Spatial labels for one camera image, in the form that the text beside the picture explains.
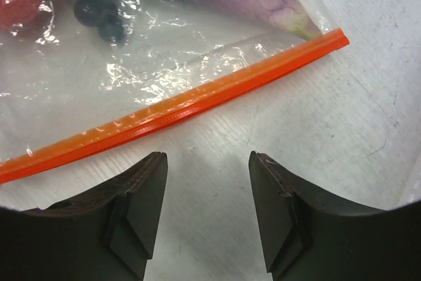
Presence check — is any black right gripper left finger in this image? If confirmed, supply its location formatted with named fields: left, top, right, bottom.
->
left=42, top=151, right=168, bottom=281

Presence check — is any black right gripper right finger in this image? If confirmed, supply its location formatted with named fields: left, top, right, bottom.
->
left=248, top=151, right=385, bottom=281

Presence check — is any clear zip bag orange seal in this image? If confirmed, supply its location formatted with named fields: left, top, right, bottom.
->
left=1, top=0, right=349, bottom=183

